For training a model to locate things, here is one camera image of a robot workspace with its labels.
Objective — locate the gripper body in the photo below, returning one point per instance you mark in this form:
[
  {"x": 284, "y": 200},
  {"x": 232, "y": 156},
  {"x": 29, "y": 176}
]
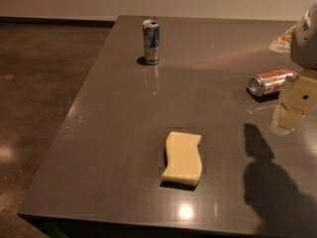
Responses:
[{"x": 305, "y": 47}]

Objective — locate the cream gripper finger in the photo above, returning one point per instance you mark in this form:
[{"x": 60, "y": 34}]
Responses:
[{"x": 285, "y": 121}]

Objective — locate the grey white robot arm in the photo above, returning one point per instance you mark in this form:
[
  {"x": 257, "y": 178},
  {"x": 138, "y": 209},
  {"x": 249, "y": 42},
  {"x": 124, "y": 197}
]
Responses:
[{"x": 303, "y": 50}]

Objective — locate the yellow wavy sponge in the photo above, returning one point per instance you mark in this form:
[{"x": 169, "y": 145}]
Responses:
[{"x": 184, "y": 165}]

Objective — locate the lying orange silver can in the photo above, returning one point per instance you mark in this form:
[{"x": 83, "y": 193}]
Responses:
[{"x": 269, "y": 82}]

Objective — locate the snack bag at table edge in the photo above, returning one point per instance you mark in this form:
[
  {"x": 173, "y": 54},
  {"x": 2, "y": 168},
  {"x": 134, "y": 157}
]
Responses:
[{"x": 283, "y": 43}]

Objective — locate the upright blue silver can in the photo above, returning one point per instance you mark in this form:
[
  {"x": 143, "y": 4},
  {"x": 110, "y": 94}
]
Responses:
[{"x": 151, "y": 41}]

